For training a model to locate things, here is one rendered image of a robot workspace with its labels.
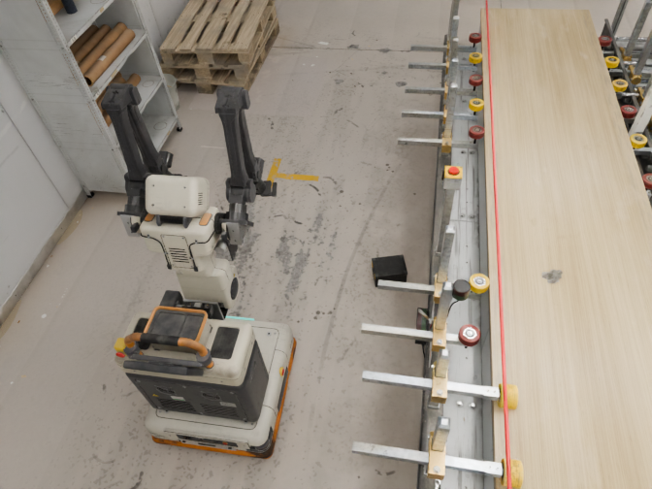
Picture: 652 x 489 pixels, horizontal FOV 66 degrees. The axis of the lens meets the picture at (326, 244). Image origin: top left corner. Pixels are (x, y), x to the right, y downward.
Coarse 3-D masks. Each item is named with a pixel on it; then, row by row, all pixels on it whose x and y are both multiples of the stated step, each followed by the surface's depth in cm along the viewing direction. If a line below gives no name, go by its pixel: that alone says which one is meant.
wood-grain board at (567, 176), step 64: (512, 64) 308; (576, 64) 304; (512, 128) 269; (576, 128) 266; (512, 192) 239; (576, 192) 236; (640, 192) 233; (512, 256) 215; (576, 256) 212; (640, 256) 210; (512, 320) 195; (576, 320) 193; (640, 320) 191; (512, 384) 179; (576, 384) 177; (640, 384) 175; (512, 448) 165; (576, 448) 163; (640, 448) 162
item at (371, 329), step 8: (368, 328) 202; (376, 328) 201; (384, 328) 201; (392, 328) 201; (400, 328) 201; (392, 336) 201; (400, 336) 200; (408, 336) 199; (416, 336) 198; (424, 336) 198; (432, 336) 197; (448, 336) 197; (456, 336) 197; (456, 344) 198
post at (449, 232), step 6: (450, 228) 192; (444, 234) 195; (450, 234) 192; (444, 240) 195; (450, 240) 195; (444, 246) 198; (450, 246) 198; (444, 252) 201; (450, 252) 200; (444, 258) 204; (444, 264) 206; (444, 270) 209; (438, 276) 213; (444, 276) 212; (438, 282) 217
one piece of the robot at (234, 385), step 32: (224, 320) 216; (160, 352) 206; (224, 352) 205; (256, 352) 223; (160, 384) 218; (192, 384) 212; (224, 384) 207; (256, 384) 227; (224, 416) 236; (256, 416) 233
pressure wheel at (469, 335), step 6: (468, 324) 194; (462, 330) 193; (468, 330) 193; (474, 330) 193; (462, 336) 191; (468, 336) 192; (474, 336) 191; (462, 342) 192; (468, 342) 190; (474, 342) 190
